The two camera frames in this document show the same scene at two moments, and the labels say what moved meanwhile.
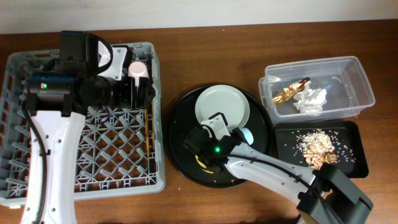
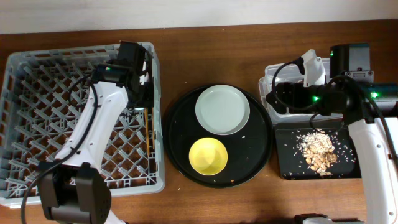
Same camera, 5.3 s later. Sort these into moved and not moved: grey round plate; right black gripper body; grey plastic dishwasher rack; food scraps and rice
Moved: right black gripper body
Not moved: food scraps and rice; grey plastic dishwasher rack; grey round plate
